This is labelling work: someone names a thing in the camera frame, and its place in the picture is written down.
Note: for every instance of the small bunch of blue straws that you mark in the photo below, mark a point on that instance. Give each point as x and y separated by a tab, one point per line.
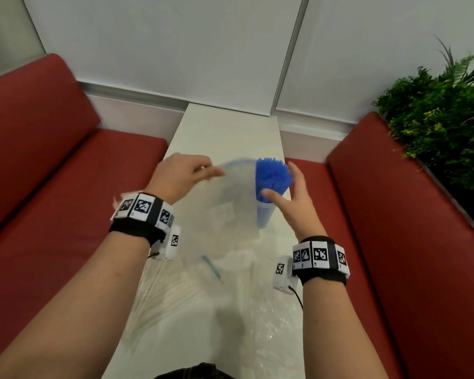
272	173

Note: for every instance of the clear plastic bag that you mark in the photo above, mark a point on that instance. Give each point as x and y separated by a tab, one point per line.
272	323

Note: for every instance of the green plant hedge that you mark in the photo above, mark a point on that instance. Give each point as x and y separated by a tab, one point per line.
438	126

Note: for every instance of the person's right hand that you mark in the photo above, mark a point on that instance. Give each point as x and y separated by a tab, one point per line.
300	213

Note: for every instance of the red sofa beside plant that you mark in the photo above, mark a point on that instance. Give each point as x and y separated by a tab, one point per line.
411	248

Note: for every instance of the person's right forearm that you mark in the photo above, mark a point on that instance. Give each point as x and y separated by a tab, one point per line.
339	335

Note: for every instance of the black wristband with markers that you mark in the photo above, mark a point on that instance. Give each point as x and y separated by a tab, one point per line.
324	274
136	226

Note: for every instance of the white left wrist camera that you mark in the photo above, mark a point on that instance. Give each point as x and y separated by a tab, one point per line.
170	248

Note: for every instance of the black left wristband with markers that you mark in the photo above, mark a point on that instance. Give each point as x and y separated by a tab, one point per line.
136	226

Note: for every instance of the clear bag with white strips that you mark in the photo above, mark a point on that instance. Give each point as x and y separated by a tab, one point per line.
221	217

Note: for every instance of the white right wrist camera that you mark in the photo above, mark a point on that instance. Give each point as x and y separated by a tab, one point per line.
282	278

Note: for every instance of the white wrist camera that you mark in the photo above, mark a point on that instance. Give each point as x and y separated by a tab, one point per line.
282	278
170	248

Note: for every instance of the black right wristband with markers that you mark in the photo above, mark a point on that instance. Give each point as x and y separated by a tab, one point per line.
324	274

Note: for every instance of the frosted plastic jar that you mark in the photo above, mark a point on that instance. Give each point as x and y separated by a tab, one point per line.
264	215

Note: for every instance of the person's dark clothing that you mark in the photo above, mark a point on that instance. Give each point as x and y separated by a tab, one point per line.
197	371

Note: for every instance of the person's left hand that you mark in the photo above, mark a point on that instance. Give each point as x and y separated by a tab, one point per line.
177	179

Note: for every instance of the person's left forearm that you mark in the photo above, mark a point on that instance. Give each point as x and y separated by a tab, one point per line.
63	311

